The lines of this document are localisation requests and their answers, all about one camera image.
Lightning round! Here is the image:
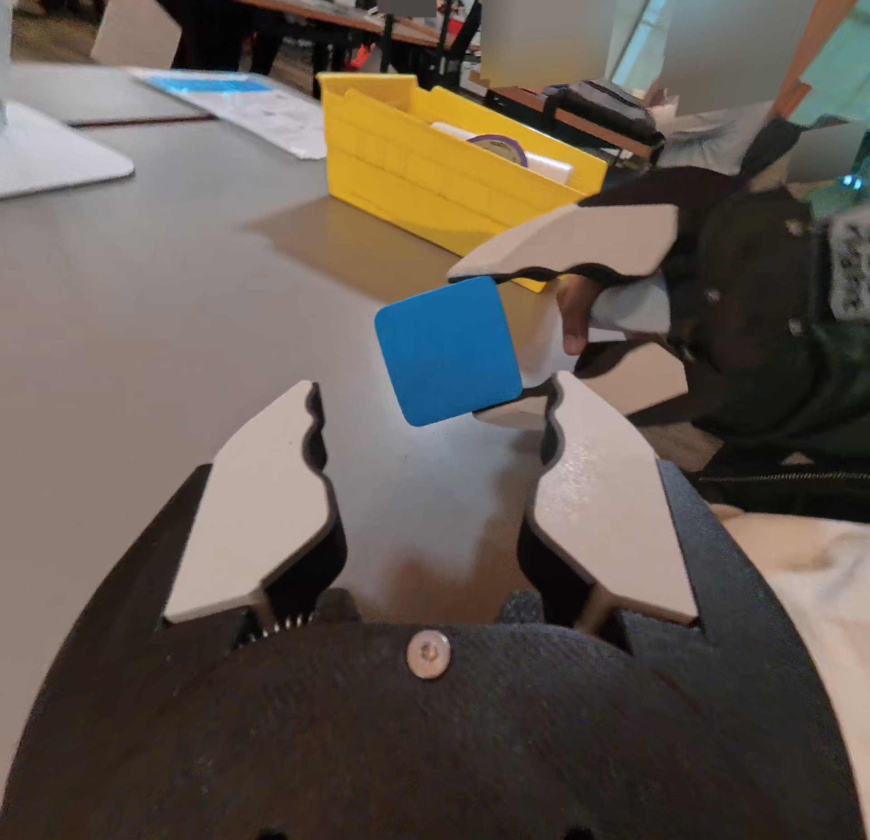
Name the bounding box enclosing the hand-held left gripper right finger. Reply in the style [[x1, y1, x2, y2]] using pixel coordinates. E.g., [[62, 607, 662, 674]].
[[518, 371, 700, 633]]

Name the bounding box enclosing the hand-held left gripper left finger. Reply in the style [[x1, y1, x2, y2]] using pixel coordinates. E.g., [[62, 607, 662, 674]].
[[163, 380, 349, 627]]

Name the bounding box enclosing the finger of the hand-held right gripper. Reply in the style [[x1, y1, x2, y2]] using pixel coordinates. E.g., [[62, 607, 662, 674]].
[[474, 340, 689, 430], [446, 203, 681, 292]]

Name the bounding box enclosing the blue black whiteboard eraser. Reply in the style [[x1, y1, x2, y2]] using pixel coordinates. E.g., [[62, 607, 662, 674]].
[[374, 275, 524, 428]]

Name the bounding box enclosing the yellow plastic bin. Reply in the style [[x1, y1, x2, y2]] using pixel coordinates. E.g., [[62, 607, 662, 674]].
[[317, 72, 609, 294]]

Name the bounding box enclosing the person's right forearm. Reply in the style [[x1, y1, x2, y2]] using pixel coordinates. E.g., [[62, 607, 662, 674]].
[[686, 323, 870, 511]]

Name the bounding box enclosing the grey desk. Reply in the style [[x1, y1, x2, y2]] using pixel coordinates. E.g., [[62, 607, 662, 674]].
[[0, 62, 689, 787]]

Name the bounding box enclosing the person's right hand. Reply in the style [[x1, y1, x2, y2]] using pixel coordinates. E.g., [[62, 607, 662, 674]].
[[556, 275, 604, 357]]

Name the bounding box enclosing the white paper roll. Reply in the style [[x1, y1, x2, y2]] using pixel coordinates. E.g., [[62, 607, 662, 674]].
[[430, 121, 575, 185]]

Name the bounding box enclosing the black backpack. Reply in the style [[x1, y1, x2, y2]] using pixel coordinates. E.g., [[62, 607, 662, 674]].
[[544, 81, 666, 154]]

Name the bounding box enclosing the purple tape roll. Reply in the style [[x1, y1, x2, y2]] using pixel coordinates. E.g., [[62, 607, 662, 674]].
[[467, 133, 529, 168]]

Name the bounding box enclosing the brown wooden table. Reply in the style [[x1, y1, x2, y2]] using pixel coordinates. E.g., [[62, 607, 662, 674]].
[[469, 72, 663, 164], [163, 0, 477, 49]]

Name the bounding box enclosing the wooden pillar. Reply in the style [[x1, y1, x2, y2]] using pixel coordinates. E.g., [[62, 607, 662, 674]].
[[775, 0, 870, 124]]

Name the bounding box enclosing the white blue printed sheet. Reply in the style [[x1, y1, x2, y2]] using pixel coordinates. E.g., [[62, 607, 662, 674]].
[[129, 67, 329, 161]]

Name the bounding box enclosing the white monitor stand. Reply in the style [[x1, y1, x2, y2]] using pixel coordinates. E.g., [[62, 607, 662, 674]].
[[0, 0, 135, 201]]

